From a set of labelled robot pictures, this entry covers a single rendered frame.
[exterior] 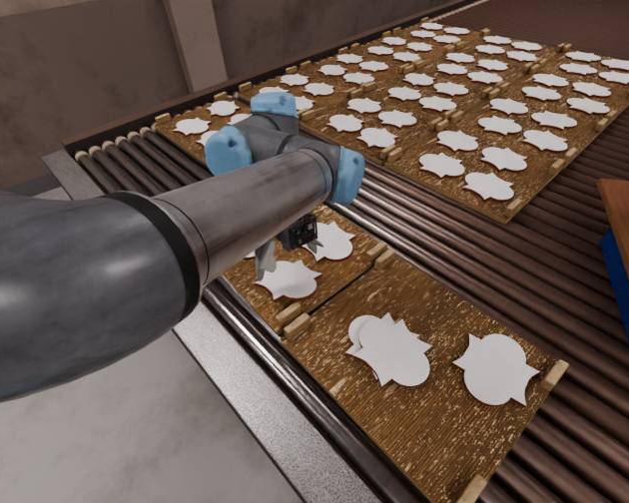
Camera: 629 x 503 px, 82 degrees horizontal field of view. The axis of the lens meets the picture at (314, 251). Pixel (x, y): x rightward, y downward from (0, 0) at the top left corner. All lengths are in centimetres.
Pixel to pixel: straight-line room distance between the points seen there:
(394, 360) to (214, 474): 112
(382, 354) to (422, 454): 17
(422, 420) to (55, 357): 58
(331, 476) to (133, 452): 125
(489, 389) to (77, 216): 67
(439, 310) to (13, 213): 73
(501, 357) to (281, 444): 43
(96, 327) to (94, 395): 181
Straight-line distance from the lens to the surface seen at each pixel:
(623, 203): 108
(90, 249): 21
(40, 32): 316
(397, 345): 73
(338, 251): 88
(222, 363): 78
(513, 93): 181
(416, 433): 69
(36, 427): 209
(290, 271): 83
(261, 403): 73
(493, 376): 76
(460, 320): 81
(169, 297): 22
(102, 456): 188
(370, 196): 110
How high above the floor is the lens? 158
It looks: 46 degrees down
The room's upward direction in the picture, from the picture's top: 4 degrees counter-clockwise
